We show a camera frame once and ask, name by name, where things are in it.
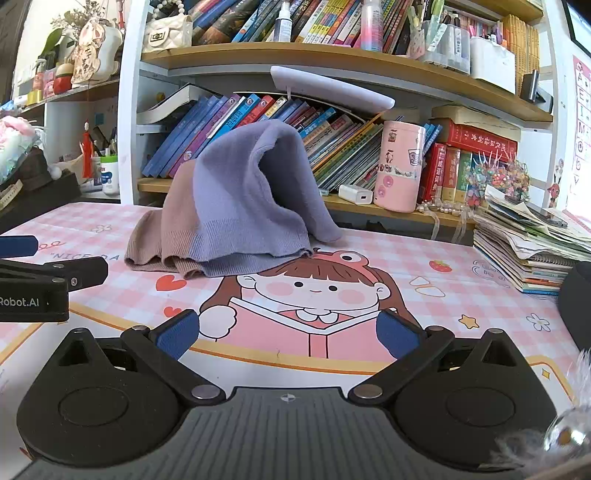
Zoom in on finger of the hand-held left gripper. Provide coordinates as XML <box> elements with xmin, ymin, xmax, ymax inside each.
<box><xmin>0</xmin><ymin>235</ymin><xmax>38</xmax><ymax>259</ymax></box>
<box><xmin>0</xmin><ymin>257</ymin><xmax>109</xmax><ymax>291</ymax></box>

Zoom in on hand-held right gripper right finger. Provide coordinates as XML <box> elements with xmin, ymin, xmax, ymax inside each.
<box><xmin>347</xmin><ymin>309</ymin><xmax>529</xmax><ymax>408</ymax></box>

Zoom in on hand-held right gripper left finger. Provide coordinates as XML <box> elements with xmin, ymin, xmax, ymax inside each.
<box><xmin>55</xmin><ymin>309</ymin><xmax>227</xmax><ymax>408</ymax></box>

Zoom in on purple and pink knit sweater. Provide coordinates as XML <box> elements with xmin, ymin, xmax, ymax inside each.
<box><xmin>124</xmin><ymin>119</ymin><xmax>345</xmax><ymax>280</ymax></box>

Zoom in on black box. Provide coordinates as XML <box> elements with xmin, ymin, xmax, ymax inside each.
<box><xmin>0</xmin><ymin>171</ymin><xmax>83</xmax><ymax>236</ymax></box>

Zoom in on beige ribbon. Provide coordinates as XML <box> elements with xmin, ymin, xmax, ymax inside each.
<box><xmin>0</xmin><ymin>178</ymin><xmax>24</xmax><ymax>210</ymax></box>

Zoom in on white jar with blue label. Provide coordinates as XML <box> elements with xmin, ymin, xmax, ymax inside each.
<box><xmin>100</xmin><ymin>155</ymin><xmax>120</xmax><ymax>195</ymax></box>

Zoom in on pink and white plush toy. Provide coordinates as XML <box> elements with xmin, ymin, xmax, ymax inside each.
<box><xmin>0</xmin><ymin>115</ymin><xmax>44</xmax><ymax>183</ymax></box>

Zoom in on red tassel ornament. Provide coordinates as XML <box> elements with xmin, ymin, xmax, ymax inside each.
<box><xmin>81</xmin><ymin>119</ymin><xmax>95</xmax><ymax>178</ymax></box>

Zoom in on bunch of pens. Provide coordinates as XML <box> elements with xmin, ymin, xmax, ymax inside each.
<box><xmin>88</xmin><ymin>127</ymin><xmax>121</xmax><ymax>158</ymax></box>

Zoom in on white side shelf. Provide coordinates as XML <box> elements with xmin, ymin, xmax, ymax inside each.
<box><xmin>14</xmin><ymin>78</ymin><xmax>122</xmax><ymax>204</ymax></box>

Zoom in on white charger block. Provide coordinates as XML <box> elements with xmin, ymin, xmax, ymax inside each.
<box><xmin>338</xmin><ymin>185</ymin><xmax>374</xmax><ymax>205</ymax></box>

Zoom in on stack of worn booklets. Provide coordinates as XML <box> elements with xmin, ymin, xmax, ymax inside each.
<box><xmin>472</xmin><ymin>185</ymin><xmax>591</xmax><ymax>296</ymax></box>

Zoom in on white bookshelf with wooden boards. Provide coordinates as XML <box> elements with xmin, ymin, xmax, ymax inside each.
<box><xmin>117</xmin><ymin>0</ymin><xmax>573</xmax><ymax>232</ymax></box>

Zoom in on pink sticker-covered canister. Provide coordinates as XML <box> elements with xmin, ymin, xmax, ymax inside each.
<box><xmin>373</xmin><ymin>120</ymin><xmax>426</xmax><ymax>213</ymax></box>

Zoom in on colourful bead ornament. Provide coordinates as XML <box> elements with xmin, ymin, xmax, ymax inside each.
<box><xmin>462</xmin><ymin>154</ymin><xmax>532</xmax><ymax>208</ymax></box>

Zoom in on thick grey open book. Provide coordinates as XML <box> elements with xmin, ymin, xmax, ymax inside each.
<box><xmin>136</xmin><ymin>83</ymin><xmax>213</xmax><ymax>125</ymax></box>

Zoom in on row of blue leaning books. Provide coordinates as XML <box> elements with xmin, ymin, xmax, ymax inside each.
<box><xmin>141</xmin><ymin>92</ymin><xmax>441</xmax><ymax>192</ymax></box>

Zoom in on clear ball feather charm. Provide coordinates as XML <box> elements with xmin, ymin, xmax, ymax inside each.
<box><xmin>492</xmin><ymin>348</ymin><xmax>591</xmax><ymax>467</ymax></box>

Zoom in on green plant leaf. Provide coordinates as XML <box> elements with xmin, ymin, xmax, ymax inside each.
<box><xmin>37</xmin><ymin>28</ymin><xmax>65</xmax><ymax>70</ymax></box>

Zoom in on cartoon wooden plaque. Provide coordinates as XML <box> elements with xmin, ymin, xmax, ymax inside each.
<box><xmin>71</xmin><ymin>21</ymin><xmax>112</xmax><ymax>86</ymax></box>

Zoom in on thick red book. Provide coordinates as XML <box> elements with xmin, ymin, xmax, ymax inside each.
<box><xmin>441</xmin><ymin>119</ymin><xmax>518</xmax><ymax>160</ymax></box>

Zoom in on white vase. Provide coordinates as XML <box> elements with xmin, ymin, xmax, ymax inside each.
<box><xmin>95</xmin><ymin>23</ymin><xmax>124</xmax><ymax>79</ymax></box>

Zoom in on thick beige book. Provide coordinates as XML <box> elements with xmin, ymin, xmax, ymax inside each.
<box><xmin>433</xmin><ymin>105</ymin><xmax>522</xmax><ymax>136</ymax></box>

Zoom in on dried flowers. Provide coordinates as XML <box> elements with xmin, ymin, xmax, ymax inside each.
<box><xmin>51</xmin><ymin>0</ymin><xmax>121</xmax><ymax>33</ymax></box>

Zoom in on cream quilted handbag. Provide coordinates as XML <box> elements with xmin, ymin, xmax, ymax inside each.
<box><xmin>141</xmin><ymin>0</ymin><xmax>194</xmax><ymax>54</ymax></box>

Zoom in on black device on shelf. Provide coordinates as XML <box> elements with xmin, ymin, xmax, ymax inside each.
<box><xmin>521</xmin><ymin>69</ymin><xmax>554</xmax><ymax>114</ymax></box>

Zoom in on clear pen organizer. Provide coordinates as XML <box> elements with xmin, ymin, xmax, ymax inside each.
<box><xmin>409</xmin><ymin>0</ymin><xmax>472</xmax><ymax>75</ymax></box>

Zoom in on pink gradient bottle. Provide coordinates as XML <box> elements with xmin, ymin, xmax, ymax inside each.
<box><xmin>360</xmin><ymin>0</ymin><xmax>385</xmax><ymax>51</ymax></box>

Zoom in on row of yellow books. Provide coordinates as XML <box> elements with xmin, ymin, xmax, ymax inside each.
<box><xmin>503</xmin><ymin>14</ymin><xmax>541</xmax><ymax>97</ymax></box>

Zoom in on small spray bottle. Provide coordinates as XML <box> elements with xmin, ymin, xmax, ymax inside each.
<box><xmin>274</xmin><ymin>0</ymin><xmax>293</xmax><ymax>44</ymax></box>

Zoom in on row of colourful paperback books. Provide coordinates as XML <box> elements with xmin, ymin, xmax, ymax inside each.
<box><xmin>189</xmin><ymin>0</ymin><xmax>416</xmax><ymax>51</ymax></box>

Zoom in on pearl bead string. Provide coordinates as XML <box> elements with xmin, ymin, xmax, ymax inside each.
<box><xmin>418</xmin><ymin>200</ymin><xmax>476</xmax><ymax>217</ymax></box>

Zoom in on wall poster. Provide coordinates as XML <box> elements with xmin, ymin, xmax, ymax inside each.
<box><xmin>571</xmin><ymin>55</ymin><xmax>591</xmax><ymax>185</ymax></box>

